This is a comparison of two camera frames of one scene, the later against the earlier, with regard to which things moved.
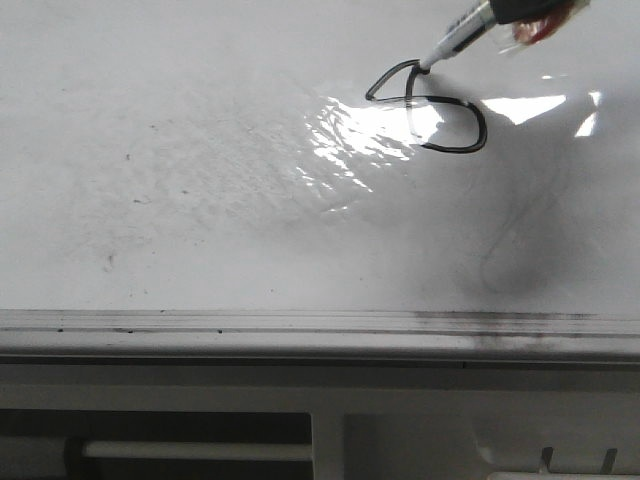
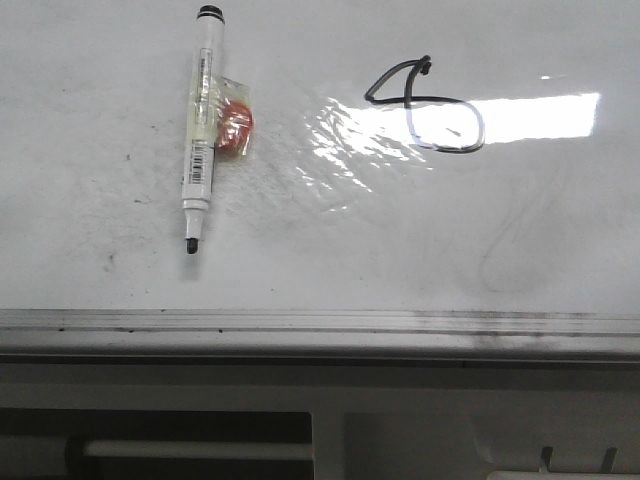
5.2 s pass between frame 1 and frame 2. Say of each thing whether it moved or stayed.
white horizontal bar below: stayed
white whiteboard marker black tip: moved
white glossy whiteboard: stayed
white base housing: stayed
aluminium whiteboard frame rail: stayed
